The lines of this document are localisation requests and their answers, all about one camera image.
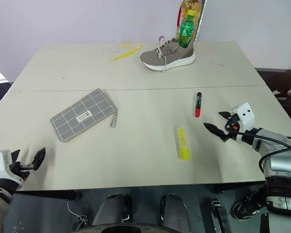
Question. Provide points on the taupe sneaker with white sole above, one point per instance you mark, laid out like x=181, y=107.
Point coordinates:
x=167, y=54

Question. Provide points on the yellow cooking oil bottle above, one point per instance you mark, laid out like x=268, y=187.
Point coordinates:
x=190, y=4

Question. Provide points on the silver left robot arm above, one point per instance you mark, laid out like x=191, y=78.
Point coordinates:
x=0, y=206

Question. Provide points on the black red marker pen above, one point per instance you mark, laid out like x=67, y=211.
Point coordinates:
x=198, y=105

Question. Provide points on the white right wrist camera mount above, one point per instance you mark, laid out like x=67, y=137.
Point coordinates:
x=245, y=116

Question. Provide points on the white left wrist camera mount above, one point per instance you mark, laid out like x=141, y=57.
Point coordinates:
x=2, y=162

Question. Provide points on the black metal table bracket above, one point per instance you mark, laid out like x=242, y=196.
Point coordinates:
x=219, y=213

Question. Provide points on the dark rounded shape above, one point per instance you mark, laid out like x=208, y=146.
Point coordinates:
x=173, y=210
x=112, y=210

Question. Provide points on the green plastic soda bottle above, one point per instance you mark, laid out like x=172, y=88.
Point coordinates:
x=185, y=31

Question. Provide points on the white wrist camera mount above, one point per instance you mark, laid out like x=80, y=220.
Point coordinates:
x=245, y=116
x=2, y=162

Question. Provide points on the clear plastic cup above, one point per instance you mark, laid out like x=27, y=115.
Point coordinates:
x=122, y=46

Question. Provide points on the grey checked pencil pouch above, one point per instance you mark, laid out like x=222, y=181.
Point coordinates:
x=83, y=114

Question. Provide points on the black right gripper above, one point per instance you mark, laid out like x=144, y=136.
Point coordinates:
x=231, y=134

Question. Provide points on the black shoe under table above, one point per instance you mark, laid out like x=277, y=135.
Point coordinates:
x=248, y=206

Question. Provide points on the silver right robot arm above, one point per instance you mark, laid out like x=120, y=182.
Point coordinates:
x=279, y=155

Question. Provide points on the yellow toothbrush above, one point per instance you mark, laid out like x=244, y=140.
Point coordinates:
x=126, y=54

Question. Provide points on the pink white small object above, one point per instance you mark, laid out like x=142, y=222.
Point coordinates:
x=162, y=38

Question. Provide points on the yellow highlighter pen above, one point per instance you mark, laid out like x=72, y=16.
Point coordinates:
x=182, y=143

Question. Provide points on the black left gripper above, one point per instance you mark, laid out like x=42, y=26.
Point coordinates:
x=20, y=170

